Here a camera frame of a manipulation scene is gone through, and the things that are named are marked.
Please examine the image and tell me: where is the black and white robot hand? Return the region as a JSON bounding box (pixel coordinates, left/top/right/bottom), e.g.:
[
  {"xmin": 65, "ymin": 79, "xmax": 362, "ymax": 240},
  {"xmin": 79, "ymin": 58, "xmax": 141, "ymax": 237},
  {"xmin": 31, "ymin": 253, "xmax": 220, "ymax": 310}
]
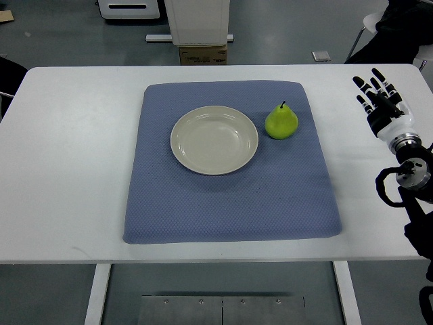
[{"xmin": 352, "ymin": 68, "xmax": 415, "ymax": 145}]

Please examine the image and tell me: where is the green pear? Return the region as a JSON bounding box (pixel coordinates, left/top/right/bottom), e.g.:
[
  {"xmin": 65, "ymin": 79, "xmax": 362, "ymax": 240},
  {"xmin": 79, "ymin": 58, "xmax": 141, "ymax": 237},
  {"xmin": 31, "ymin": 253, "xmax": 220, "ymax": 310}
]
[{"xmin": 265, "ymin": 101, "xmax": 299, "ymax": 140}]

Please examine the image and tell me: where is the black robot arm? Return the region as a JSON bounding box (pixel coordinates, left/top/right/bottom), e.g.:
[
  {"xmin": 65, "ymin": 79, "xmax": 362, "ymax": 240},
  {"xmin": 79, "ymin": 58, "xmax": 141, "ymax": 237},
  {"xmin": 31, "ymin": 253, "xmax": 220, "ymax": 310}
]
[{"xmin": 375, "ymin": 139, "xmax": 432, "ymax": 261}]

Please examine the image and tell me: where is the beige round plate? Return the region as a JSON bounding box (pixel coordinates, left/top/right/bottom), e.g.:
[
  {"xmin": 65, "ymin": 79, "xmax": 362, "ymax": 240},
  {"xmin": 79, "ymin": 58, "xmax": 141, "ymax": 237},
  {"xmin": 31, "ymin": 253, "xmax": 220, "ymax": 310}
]
[{"xmin": 170, "ymin": 106, "xmax": 258, "ymax": 175}]

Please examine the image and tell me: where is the grey metal floor plate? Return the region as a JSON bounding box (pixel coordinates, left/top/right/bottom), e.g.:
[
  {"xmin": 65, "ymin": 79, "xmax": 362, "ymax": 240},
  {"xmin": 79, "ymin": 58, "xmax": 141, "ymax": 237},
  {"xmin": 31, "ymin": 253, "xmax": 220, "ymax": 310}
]
[{"xmin": 137, "ymin": 295, "xmax": 313, "ymax": 324}]

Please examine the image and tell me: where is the white chair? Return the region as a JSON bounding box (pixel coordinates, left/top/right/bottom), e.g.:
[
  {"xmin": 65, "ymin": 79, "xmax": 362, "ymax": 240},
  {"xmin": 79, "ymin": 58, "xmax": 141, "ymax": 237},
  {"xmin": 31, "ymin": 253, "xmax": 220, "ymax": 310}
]
[{"xmin": 346, "ymin": 12, "xmax": 432, "ymax": 71}]

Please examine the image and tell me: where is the seated person in black trousers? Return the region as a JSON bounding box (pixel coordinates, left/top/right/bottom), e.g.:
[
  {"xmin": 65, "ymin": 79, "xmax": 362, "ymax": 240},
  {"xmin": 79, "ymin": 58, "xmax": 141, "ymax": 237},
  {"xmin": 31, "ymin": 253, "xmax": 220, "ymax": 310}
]
[{"xmin": 345, "ymin": 1, "xmax": 432, "ymax": 64}]

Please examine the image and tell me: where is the blue textured mat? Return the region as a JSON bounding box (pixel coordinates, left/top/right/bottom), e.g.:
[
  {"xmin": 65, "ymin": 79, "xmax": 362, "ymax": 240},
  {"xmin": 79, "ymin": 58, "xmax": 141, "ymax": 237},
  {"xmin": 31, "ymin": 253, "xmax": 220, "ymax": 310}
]
[{"xmin": 123, "ymin": 81, "xmax": 342, "ymax": 244}]

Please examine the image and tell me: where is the brown cardboard box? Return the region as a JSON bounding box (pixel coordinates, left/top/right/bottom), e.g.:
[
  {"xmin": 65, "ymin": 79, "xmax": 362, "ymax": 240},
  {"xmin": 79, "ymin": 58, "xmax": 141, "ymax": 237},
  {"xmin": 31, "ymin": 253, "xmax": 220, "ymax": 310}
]
[{"xmin": 179, "ymin": 45, "xmax": 228, "ymax": 66}]

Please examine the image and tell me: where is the right white table leg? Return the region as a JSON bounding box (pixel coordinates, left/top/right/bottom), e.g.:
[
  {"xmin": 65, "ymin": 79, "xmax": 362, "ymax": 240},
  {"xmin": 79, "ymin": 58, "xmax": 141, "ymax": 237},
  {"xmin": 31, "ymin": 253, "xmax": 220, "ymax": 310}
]
[{"xmin": 332, "ymin": 261, "xmax": 361, "ymax": 325}]

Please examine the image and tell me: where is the white table leg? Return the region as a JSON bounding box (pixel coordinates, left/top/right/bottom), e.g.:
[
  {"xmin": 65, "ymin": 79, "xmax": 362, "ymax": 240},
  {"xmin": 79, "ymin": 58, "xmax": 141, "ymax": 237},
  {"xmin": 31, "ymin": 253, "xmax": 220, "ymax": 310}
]
[
  {"xmin": 84, "ymin": 263, "xmax": 112, "ymax": 325},
  {"xmin": 332, "ymin": 261, "xmax": 361, "ymax": 325}
]

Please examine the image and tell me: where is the white cabinet on stand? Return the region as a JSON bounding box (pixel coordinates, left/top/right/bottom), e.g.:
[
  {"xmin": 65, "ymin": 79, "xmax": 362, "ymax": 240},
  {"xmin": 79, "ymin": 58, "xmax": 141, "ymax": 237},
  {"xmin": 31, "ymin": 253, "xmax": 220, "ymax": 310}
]
[{"xmin": 145, "ymin": 0, "xmax": 234, "ymax": 47}]

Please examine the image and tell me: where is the white machine with black slot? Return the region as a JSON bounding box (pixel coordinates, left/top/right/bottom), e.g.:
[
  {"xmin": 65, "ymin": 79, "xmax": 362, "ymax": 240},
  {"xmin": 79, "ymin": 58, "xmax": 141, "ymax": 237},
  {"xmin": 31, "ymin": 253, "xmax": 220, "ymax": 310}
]
[{"xmin": 97, "ymin": 0, "xmax": 160, "ymax": 20}]

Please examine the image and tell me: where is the left white table leg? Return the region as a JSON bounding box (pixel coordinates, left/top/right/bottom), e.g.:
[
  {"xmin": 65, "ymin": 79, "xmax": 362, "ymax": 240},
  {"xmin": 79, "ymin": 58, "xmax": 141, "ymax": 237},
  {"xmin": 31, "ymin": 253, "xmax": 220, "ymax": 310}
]
[{"xmin": 84, "ymin": 263, "xmax": 112, "ymax": 325}]

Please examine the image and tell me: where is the black chair at left edge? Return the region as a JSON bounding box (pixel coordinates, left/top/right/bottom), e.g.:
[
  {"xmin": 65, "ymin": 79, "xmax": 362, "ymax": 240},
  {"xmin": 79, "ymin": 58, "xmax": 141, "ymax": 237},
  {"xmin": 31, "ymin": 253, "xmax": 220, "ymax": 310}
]
[{"xmin": 0, "ymin": 57, "xmax": 28, "ymax": 117}]

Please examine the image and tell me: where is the brown cardboard scrap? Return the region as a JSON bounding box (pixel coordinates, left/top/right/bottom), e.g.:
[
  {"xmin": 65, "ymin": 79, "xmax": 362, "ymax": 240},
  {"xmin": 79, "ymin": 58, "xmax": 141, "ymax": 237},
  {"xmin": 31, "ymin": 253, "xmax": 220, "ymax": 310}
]
[{"xmin": 0, "ymin": 10, "xmax": 14, "ymax": 24}]

